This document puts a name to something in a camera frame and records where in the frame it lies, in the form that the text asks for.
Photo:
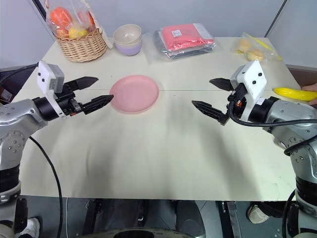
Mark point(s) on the black cloth packet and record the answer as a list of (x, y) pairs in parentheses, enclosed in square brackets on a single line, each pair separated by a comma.
[(188, 52)]

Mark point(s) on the black table leg frame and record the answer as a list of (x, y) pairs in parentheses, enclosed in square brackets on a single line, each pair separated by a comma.
[(231, 220), (95, 215)]

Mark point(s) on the round beige toy bread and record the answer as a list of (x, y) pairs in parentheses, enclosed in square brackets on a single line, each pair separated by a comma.
[(244, 44), (255, 55)]

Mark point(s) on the beige bowl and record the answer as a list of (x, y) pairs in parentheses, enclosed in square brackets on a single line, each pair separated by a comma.
[(127, 32)]

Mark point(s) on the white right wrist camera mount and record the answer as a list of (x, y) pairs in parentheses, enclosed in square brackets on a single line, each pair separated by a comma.
[(253, 79)]

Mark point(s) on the purple bowl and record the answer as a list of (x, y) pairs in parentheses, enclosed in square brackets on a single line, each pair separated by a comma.
[(128, 50)]

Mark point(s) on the white lace basket liner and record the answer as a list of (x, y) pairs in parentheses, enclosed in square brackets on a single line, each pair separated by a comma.
[(105, 37)]

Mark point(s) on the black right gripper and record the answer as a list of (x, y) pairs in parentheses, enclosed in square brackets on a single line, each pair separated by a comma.
[(236, 104)]

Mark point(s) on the clear plastic fruit bag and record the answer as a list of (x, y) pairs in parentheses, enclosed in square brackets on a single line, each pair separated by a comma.
[(71, 15)]

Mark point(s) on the white shoe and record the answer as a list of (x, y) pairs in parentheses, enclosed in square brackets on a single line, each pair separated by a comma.
[(32, 226), (257, 213)]

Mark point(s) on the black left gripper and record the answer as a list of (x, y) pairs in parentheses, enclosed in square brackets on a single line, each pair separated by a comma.
[(67, 98)]

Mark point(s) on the red cloth packet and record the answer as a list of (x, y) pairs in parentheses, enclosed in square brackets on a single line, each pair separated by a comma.
[(185, 36)]

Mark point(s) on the dark rounded base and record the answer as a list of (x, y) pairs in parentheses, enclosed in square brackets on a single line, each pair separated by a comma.
[(138, 233)]

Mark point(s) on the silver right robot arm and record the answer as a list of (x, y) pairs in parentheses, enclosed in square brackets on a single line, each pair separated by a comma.
[(294, 111)]

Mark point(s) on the yellow toy banana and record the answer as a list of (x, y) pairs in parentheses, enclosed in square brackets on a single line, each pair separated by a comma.
[(292, 93)]

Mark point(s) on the pink round plate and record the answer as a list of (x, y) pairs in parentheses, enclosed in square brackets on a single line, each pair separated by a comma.
[(135, 94)]

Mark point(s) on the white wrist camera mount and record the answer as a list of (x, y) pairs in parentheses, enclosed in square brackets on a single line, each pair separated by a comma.
[(253, 79), (45, 72)]

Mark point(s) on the white bowl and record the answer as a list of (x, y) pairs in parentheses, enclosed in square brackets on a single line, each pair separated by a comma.
[(138, 42)]

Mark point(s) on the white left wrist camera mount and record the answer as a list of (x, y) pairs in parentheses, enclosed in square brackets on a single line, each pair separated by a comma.
[(45, 72)]

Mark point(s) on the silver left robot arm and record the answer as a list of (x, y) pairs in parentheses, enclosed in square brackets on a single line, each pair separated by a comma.
[(15, 124)]

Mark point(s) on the bare person hand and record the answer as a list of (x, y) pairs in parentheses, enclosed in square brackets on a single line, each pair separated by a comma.
[(311, 87)]

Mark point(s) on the yellow lemon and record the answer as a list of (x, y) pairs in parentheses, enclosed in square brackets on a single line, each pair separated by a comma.
[(78, 31)]

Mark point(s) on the woven wicker basket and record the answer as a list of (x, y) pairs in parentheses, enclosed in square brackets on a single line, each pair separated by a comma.
[(83, 47)]

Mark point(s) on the pink-orange toy fruit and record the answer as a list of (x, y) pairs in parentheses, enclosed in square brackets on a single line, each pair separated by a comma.
[(86, 19)]

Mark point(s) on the clear flat plastic bag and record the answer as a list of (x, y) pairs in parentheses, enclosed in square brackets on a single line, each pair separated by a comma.
[(154, 55)]

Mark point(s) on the clear zip bag yellow strip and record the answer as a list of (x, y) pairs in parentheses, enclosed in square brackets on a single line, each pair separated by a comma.
[(268, 53)]

